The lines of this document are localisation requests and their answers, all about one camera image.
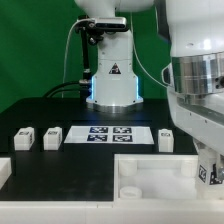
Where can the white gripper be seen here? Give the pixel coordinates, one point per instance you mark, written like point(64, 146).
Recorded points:
point(202, 124)

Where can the white square table top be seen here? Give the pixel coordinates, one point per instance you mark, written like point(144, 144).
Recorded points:
point(143, 177)

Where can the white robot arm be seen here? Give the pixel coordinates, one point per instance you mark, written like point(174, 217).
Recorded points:
point(195, 75)

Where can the white sheet with tags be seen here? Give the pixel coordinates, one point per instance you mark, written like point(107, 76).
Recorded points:
point(110, 135)

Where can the white left obstacle block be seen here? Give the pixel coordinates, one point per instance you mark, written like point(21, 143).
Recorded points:
point(5, 170)

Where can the white front rail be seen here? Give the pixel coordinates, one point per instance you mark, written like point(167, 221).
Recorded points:
point(121, 212)

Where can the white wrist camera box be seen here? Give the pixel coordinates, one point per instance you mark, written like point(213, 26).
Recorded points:
point(167, 75)

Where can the black camera on mount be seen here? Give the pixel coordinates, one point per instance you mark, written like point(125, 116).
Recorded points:
point(109, 24)

